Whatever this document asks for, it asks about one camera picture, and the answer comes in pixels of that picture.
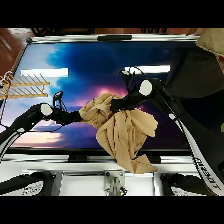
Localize tan shirt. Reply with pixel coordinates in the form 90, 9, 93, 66
79, 92, 160, 175

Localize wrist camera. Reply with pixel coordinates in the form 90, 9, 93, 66
120, 65, 138, 93
52, 90, 67, 113

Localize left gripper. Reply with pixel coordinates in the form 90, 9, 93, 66
61, 110, 84, 125

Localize brown clothes hanger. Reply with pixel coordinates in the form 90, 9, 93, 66
0, 72, 51, 101

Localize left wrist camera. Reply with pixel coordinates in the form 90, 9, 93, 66
52, 90, 67, 113

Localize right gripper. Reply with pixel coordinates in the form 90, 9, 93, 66
110, 89, 143, 113

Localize beige garment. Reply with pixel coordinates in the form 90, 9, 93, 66
195, 28, 224, 58

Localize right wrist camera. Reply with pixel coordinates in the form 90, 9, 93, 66
120, 65, 138, 93

